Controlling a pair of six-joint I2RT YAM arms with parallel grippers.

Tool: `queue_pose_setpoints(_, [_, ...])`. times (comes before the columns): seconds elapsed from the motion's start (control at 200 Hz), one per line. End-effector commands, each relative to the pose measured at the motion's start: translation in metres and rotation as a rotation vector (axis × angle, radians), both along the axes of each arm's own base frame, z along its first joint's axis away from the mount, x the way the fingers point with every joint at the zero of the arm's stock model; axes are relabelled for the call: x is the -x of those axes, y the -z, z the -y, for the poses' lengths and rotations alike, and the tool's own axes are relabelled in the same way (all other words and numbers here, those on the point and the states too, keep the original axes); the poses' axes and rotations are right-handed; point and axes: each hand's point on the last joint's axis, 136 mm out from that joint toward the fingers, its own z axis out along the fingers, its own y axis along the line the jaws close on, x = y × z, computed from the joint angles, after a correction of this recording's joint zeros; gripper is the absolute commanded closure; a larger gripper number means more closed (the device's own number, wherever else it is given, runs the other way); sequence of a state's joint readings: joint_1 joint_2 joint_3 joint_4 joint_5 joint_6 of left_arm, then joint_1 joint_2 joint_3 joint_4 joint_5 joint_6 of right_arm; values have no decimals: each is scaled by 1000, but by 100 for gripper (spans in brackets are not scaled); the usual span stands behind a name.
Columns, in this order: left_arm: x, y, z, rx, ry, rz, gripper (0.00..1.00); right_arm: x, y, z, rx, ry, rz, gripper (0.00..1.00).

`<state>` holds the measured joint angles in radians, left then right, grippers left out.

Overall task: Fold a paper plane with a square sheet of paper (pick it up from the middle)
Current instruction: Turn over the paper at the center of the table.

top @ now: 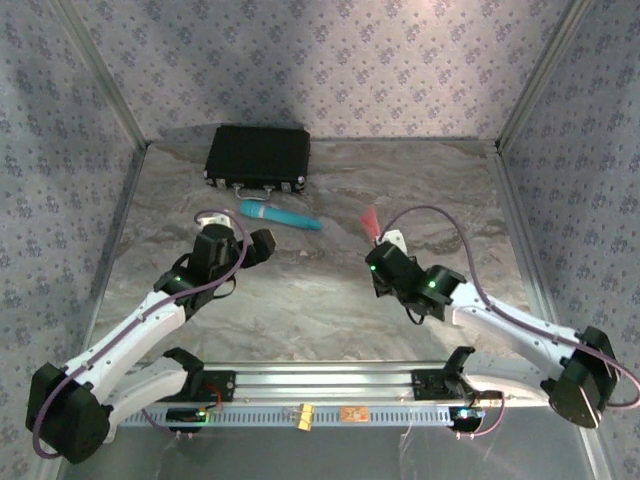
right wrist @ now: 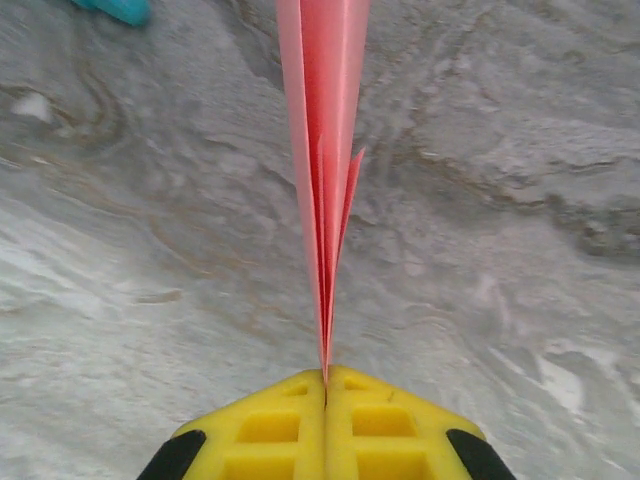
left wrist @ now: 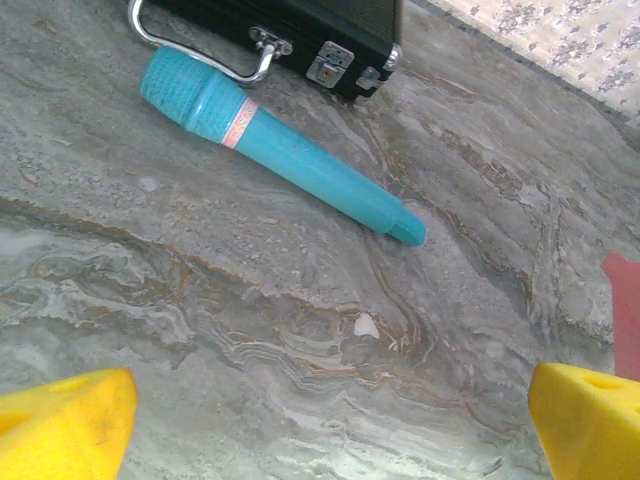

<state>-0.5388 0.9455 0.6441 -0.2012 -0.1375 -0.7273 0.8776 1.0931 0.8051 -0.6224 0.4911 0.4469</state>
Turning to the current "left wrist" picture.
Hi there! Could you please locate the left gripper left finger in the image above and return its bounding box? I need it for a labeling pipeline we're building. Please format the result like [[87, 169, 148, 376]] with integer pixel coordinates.
[[0, 367, 139, 480]]

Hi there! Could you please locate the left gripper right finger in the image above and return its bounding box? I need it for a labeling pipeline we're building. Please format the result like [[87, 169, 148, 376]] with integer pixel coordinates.
[[528, 362, 640, 480]]

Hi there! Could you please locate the pink square paper sheet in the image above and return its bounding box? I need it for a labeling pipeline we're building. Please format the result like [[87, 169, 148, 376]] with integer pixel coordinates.
[[601, 251, 640, 381]]

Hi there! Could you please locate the teal marker pen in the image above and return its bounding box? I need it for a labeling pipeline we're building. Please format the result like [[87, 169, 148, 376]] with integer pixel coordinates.
[[139, 46, 428, 248]]

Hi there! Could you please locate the black case with metal handle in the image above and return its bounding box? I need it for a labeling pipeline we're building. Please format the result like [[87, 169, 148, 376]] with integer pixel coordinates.
[[127, 0, 404, 104]]

